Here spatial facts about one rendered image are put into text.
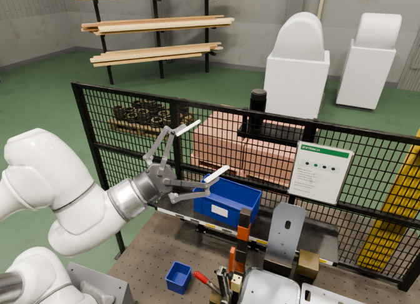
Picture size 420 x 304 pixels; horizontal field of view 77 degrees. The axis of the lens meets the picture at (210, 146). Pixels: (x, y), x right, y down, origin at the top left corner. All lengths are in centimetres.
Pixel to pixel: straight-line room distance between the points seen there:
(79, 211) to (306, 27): 344
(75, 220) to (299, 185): 100
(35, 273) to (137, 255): 63
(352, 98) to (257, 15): 288
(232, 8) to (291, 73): 348
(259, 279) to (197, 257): 51
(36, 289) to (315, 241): 114
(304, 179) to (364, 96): 416
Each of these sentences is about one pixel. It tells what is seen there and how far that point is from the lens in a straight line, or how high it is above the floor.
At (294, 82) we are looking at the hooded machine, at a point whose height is 83.
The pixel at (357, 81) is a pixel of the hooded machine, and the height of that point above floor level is 52.
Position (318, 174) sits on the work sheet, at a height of 130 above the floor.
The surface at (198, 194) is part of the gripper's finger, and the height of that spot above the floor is 160.
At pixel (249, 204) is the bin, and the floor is 105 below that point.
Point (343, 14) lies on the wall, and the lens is 662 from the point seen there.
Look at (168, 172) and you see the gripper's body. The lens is 65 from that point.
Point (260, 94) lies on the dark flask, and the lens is 122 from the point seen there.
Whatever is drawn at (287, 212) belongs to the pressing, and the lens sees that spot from 108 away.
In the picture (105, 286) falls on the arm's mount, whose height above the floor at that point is 91.
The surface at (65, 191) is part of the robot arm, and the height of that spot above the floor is 169.
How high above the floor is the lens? 206
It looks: 33 degrees down
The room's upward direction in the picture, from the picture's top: straight up
